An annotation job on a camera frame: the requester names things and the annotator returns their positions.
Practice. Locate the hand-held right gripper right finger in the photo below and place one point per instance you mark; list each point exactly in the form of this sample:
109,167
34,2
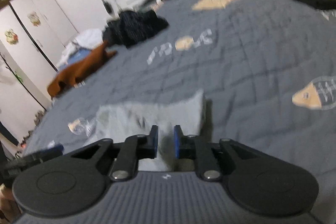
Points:
177,142

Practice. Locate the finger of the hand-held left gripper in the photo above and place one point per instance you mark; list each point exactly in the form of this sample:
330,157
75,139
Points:
55,149

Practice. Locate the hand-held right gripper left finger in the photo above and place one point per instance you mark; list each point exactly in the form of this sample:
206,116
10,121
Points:
154,142

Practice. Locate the light grey garment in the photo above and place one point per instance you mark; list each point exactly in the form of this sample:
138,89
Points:
147,113

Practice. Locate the white clothes pile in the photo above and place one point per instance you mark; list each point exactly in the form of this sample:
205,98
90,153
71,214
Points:
86,37

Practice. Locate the orange-brown garment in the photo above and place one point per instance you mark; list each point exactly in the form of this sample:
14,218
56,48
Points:
78,69

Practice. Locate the printed grey bedspread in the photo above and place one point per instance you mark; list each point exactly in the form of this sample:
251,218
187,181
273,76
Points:
236,69

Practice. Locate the white wardrobe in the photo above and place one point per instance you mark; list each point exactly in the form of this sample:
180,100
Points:
26,56

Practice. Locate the dark navy knit sweater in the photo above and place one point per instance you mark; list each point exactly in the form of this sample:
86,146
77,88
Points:
136,27

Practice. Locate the black white pole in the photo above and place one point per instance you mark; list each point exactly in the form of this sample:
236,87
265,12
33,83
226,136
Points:
106,5

